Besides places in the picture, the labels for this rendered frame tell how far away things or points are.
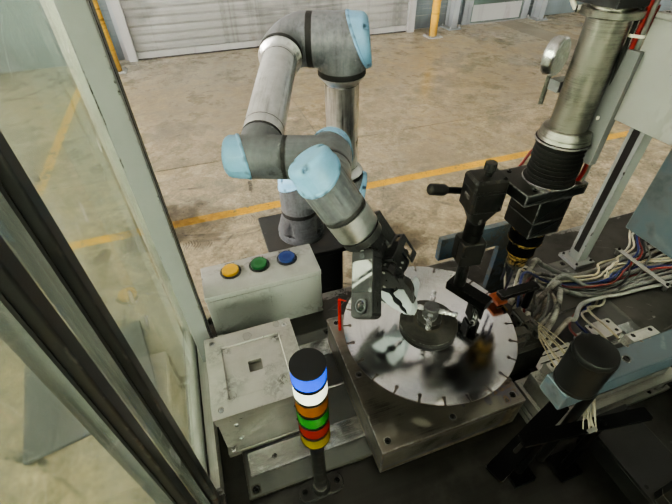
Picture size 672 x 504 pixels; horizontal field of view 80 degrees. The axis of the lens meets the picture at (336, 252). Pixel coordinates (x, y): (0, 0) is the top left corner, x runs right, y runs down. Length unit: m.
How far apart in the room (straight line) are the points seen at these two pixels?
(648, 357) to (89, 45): 0.88
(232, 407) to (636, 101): 0.75
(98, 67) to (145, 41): 5.84
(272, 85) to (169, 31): 5.62
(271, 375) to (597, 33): 0.71
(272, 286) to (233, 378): 0.26
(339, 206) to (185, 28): 5.90
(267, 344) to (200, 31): 5.83
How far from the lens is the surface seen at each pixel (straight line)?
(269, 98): 0.79
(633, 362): 0.76
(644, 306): 1.35
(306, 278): 0.98
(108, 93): 0.62
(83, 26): 0.61
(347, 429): 0.89
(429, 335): 0.78
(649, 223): 0.68
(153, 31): 6.42
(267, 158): 0.68
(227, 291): 0.96
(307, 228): 1.25
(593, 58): 0.63
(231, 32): 6.46
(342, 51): 0.98
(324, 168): 0.57
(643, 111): 0.64
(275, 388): 0.78
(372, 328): 0.79
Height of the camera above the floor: 1.57
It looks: 41 degrees down
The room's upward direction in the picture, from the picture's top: 1 degrees counter-clockwise
